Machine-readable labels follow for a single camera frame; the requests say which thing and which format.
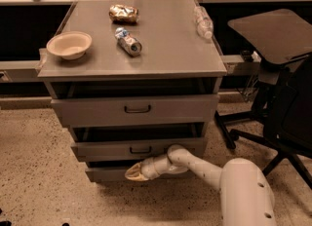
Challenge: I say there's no grey top drawer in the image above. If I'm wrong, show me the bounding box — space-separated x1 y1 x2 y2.
52 94 218 128

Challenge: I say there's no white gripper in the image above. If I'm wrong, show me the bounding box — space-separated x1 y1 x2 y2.
125 155 188 182

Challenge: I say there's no white paper bowl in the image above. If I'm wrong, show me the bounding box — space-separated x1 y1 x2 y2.
46 31 93 60

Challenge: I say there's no grey drawer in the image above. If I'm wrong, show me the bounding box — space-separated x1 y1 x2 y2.
52 94 218 128
85 161 196 183
71 123 207 162

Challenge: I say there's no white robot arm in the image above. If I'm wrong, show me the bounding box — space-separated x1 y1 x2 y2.
125 144 277 226

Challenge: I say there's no clear plastic water bottle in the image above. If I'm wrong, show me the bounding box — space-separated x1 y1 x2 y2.
194 6 214 40

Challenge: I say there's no crushed gold foil bag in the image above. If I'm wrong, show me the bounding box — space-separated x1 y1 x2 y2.
108 4 139 23

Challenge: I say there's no silver soda can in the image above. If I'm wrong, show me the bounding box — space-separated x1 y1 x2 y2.
115 27 142 57

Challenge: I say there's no grey bottom drawer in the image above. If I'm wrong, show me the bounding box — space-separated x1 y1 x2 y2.
85 161 196 183

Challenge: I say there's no grey drawer cabinet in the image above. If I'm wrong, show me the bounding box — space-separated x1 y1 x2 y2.
37 0 228 150

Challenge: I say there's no black office chair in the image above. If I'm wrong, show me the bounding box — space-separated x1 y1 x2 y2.
230 56 312 188

